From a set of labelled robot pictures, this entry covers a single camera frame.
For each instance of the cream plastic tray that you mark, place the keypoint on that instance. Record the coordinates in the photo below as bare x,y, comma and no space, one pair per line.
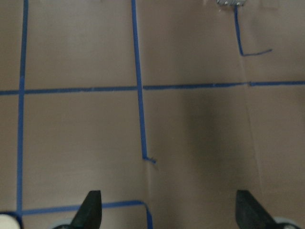
8,222

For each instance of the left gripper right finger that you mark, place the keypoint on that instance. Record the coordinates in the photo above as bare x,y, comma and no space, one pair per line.
250,214

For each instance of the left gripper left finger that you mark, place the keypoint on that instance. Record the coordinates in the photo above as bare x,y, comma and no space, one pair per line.
89,215

